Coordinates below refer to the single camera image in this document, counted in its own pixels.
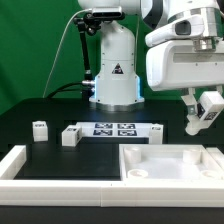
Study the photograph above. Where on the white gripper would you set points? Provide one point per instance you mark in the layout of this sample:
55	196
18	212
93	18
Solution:
176	65

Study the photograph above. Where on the white square tabletop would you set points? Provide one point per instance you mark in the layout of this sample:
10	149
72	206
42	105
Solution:
167	162

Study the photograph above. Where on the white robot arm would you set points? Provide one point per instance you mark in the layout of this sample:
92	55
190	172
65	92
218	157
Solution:
117	85

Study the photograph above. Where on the white U-shaped fence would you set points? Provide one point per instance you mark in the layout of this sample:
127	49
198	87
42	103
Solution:
140	193

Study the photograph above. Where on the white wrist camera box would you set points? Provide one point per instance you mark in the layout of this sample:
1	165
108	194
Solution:
185	28

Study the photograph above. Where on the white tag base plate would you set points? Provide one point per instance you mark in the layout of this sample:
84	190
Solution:
109	130

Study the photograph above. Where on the grey camera on mount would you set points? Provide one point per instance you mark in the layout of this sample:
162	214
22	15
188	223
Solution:
107	12

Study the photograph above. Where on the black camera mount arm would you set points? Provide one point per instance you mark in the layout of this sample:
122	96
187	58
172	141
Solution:
86	25

